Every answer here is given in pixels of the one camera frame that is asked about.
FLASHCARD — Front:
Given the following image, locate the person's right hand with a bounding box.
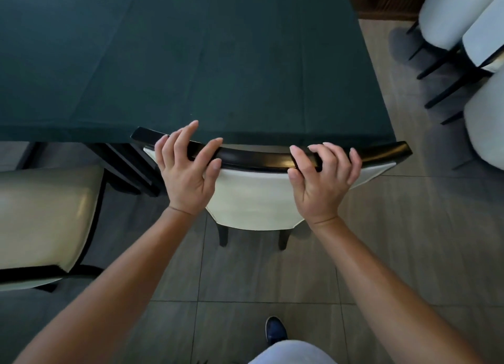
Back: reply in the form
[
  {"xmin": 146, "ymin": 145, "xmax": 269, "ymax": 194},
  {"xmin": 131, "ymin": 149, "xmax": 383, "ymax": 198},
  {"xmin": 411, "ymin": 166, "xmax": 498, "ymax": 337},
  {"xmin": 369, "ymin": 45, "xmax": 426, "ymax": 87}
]
[{"xmin": 287, "ymin": 142, "xmax": 363, "ymax": 226}]

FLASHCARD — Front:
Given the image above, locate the person's right forearm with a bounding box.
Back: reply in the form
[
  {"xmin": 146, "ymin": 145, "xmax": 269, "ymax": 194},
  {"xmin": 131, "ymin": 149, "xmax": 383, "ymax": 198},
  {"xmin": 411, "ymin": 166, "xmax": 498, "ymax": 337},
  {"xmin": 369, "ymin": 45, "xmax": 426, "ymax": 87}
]
[{"xmin": 307, "ymin": 216, "xmax": 488, "ymax": 364}]

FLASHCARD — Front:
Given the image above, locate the dark blue shoe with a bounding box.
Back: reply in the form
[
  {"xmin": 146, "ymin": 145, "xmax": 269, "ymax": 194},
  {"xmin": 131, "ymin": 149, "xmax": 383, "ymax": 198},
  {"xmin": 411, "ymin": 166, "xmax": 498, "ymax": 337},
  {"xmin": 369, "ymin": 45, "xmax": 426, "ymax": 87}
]
[{"xmin": 265, "ymin": 316, "xmax": 288, "ymax": 346}]

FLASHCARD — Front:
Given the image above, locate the black-framed white padded chair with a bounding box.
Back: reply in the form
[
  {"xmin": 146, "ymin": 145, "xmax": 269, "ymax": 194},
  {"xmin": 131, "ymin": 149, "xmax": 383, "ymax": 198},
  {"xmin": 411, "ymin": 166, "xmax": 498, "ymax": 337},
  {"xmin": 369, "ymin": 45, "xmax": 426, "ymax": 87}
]
[
  {"xmin": 406, "ymin": 0, "xmax": 501, "ymax": 61},
  {"xmin": 424, "ymin": 61, "xmax": 504, "ymax": 172},
  {"xmin": 0, "ymin": 165, "xmax": 109, "ymax": 293},
  {"xmin": 416, "ymin": 0, "xmax": 504, "ymax": 81},
  {"xmin": 130, "ymin": 127, "xmax": 413, "ymax": 252}
]

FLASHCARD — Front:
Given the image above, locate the light grey trouser leg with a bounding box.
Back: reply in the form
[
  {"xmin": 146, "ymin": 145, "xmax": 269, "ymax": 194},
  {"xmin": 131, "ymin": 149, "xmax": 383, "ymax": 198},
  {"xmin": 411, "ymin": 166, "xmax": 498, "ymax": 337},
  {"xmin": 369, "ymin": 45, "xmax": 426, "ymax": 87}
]
[{"xmin": 247, "ymin": 339, "xmax": 340, "ymax": 364}]

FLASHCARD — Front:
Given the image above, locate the person's left forearm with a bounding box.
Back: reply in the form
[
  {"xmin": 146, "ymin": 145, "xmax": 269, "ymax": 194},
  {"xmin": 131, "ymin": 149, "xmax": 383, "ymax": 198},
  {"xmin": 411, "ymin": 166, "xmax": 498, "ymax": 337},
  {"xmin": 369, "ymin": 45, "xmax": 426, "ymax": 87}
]
[{"xmin": 13, "ymin": 206, "xmax": 197, "ymax": 364}]

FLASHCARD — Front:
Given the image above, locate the dark green tablecloth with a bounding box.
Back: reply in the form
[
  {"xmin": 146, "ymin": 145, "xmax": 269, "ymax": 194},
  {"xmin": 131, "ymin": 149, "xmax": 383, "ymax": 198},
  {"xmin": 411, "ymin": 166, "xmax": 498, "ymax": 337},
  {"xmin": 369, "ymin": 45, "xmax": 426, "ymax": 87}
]
[{"xmin": 0, "ymin": 0, "xmax": 397, "ymax": 147}]

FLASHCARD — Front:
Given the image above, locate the person's left hand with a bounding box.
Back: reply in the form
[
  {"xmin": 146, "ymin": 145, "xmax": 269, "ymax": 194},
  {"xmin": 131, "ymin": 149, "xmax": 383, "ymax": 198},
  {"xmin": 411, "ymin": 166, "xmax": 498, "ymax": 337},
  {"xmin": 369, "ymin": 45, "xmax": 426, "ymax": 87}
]
[{"xmin": 154, "ymin": 120, "xmax": 224, "ymax": 218}]

